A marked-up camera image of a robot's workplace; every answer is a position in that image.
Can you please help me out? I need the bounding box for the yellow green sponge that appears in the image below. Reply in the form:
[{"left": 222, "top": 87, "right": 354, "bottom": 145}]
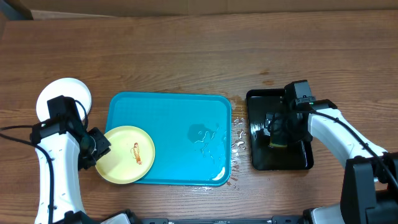
[{"left": 269, "top": 134, "right": 289, "bottom": 148}]

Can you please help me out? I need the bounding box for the yellow plate with ketchup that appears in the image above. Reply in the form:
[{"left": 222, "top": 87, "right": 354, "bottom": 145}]
[{"left": 96, "top": 126, "right": 155, "bottom": 184}]

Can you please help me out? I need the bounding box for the white plate with ketchup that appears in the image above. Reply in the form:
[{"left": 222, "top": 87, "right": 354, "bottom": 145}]
[{"left": 35, "top": 77, "right": 93, "bottom": 123}]

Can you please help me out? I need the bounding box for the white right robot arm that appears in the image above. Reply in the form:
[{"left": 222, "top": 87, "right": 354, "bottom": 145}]
[{"left": 265, "top": 98, "right": 397, "bottom": 223}]

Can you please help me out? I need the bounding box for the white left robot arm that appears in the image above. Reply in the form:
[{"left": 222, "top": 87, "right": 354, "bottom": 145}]
[{"left": 31, "top": 119, "right": 111, "bottom": 223}]

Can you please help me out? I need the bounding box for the black water tray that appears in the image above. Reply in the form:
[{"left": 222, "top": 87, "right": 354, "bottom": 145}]
[{"left": 246, "top": 88, "right": 314, "bottom": 170}]

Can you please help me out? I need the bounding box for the teal plastic tray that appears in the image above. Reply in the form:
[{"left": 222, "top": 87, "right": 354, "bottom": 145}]
[{"left": 106, "top": 92, "right": 231, "bottom": 186}]

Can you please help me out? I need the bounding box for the cardboard back panel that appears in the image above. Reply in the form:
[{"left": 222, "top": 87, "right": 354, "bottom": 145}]
[{"left": 21, "top": 0, "right": 397, "bottom": 16}]

